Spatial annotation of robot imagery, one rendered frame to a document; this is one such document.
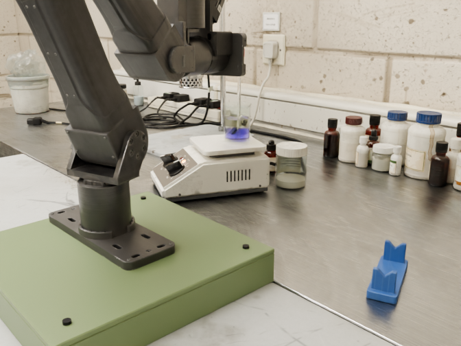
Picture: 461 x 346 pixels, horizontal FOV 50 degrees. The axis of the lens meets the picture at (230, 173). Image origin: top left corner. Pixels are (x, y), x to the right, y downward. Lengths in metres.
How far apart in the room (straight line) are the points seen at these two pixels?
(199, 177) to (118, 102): 0.32
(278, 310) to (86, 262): 0.22
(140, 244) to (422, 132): 0.63
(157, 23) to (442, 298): 0.47
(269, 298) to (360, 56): 0.84
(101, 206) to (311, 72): 0.90
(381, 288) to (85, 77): 0.40
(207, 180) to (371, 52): 0.60
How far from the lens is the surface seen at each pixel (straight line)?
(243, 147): 0.88
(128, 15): 0.61
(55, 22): 0.53
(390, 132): 1.11
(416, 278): 0.66
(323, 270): 0.65
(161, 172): 0.92
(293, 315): 0.56
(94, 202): 0.60
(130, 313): 0.49
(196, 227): 0.65
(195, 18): 0.72
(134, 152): 0.59
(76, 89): 0.56
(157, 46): 0.63
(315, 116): 1.33
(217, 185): 0.87
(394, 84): 1.25
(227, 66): 0.80
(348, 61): 1.31
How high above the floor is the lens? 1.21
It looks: 17 degrees down
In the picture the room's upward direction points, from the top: straight up
